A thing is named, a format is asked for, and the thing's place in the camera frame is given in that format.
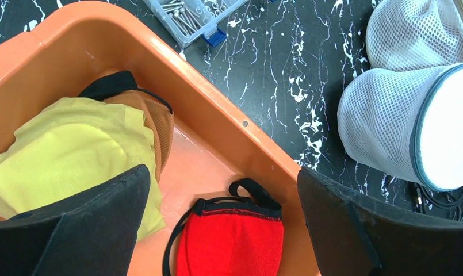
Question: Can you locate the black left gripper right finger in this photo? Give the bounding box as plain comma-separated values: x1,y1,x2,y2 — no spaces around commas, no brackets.
297,167,463,275

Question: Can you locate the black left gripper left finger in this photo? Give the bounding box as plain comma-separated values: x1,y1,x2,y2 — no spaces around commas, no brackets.
0,164,150,275

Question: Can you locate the white mesh bag blue trim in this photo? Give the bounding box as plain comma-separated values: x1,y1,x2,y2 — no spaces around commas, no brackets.
337,63,463,191

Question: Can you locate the red mesh bag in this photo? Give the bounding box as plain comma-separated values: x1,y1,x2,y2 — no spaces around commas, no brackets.
162,178,284,275

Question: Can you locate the orange mesh bag black trim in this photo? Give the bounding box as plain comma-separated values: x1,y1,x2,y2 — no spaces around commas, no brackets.
78,70,174,181

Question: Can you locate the white mesh bag beige trim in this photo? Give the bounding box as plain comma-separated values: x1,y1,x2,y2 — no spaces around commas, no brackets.
365,0,463,72

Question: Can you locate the yellow cloth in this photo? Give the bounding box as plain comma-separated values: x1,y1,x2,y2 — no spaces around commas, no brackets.
0,98,165,239

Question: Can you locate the orange plastic basin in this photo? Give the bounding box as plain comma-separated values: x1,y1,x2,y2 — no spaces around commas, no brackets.
0,1,319,275

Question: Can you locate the clear plastic screw box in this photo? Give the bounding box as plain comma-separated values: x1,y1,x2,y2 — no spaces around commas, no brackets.
144,0,246,48

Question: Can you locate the black coiled cable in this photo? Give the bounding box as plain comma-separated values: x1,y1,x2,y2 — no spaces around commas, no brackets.
414,182,463,223

